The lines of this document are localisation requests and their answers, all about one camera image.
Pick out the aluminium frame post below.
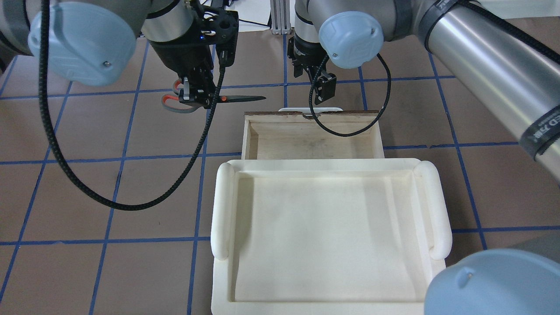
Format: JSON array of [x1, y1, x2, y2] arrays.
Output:
[[269, 0, 292, 35]]

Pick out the grey orange scissors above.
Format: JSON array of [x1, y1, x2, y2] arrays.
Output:
[[161, 77, 266, 114]]

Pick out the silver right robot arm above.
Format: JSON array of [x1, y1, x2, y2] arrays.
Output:
[[287, 0, 559, 315]]

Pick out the black braided cable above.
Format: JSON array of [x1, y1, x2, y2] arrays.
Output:
[[309, 52, 392, 137]]

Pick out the white drawer handle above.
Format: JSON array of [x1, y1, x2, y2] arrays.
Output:
[[278, 107, 343, 118]]

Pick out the white plastic tray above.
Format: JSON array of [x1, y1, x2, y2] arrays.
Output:
[[210, 159, 452, 315]]

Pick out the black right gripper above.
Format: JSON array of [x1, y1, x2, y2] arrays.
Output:
[[287, 36, 337, 105]]

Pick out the dark wooden drawer cabinet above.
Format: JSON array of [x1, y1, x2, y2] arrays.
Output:
[[241, 110, 385, 160]]

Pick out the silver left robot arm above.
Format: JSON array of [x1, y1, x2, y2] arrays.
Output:
[[48, 0, 239, 113]]

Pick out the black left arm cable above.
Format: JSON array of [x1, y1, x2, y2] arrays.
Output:
[[38, 0, 226, 211]]

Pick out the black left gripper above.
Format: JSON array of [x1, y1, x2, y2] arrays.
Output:
[[149, 8, 239, 109]]

